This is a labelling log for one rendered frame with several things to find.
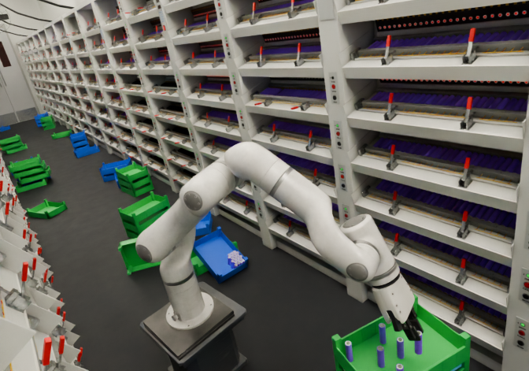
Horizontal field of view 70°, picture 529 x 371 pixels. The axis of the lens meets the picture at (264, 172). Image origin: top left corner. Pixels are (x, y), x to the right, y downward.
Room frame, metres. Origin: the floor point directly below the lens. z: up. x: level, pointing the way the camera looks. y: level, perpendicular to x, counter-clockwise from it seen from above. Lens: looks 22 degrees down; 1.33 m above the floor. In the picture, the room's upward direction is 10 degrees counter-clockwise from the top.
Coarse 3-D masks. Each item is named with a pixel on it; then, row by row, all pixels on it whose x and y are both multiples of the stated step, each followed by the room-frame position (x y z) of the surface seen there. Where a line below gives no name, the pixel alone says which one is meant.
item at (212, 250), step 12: (204, 240) 2.01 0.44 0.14; (216, 240) 2.04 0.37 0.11; (228, 240) 1.98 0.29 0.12; (204, 252) 1.95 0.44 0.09; (216, 252) 1.95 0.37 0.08; (228, 252) 1.95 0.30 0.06; (240, 252) 1.90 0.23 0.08; (204, 264) 1.86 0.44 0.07; (216, 264) 1.87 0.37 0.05; (216, 276) 1.75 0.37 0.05; (228, 276) 1.78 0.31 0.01
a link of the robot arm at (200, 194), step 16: (208, 176) 0.95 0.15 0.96; (224, 176) 0.97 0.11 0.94; (192, 192) 0.91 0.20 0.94; (208, 192) 0.91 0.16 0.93; (224, 192) 0.95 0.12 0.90; (176, 208) 1.05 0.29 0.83; (192, 208) 0.91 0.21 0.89; (208, 208) 0.91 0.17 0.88; (160, 224) 1.09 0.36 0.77; (176, 224) 1.06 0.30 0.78; (192, 224) 1.05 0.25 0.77; (144, 240) 1.09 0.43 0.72; (160, 240) 1.08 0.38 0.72; (176, 240) 1.08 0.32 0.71; (144, 256) 1.09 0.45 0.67; (160, 256) 1.08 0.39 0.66
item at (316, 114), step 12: (264, 84) 2.07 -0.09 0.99; (324, 84) 1.73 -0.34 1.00; (252, 96) 1.99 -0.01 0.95; (252, 108) 1.94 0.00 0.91; (264, 108) 1.84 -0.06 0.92; (276, 108) 1.77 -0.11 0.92; (288, 108) 1.71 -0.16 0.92; (300, 108) 1.66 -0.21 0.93; (312, 108) 1.61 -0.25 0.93; (324, 108) 1.55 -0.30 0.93; (312, 120) 1.58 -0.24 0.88; (324, 120) 1.51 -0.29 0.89
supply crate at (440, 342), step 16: (416, 304) 0.88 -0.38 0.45; (384, 320) 0.85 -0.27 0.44; (432, 320) 0.83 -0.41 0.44; (336, 336) 0.79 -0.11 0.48; (352, 336) 0.81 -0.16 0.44; (368, 336) 0.83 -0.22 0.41; (400, 336) 0.82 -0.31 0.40; (432, 336) 0.80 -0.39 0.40; (448, 336) 0.77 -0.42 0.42; (464, 336) 0.71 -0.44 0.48; (336, 352) 0.78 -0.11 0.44; (368, 352) 0.78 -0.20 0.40; (384, 352) 0.78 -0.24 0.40; (432, 352) 0.75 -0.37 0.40; (448, 352) 0.74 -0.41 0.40; (464, 352) 0.71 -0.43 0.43; (352, 368) 0.71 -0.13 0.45; (368, 368) 0.74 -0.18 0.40; (384, 368) 0.73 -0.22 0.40; (416, 368) 0.71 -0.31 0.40; (432, 368) 0.66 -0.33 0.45; (448, 368) 0.68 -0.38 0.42
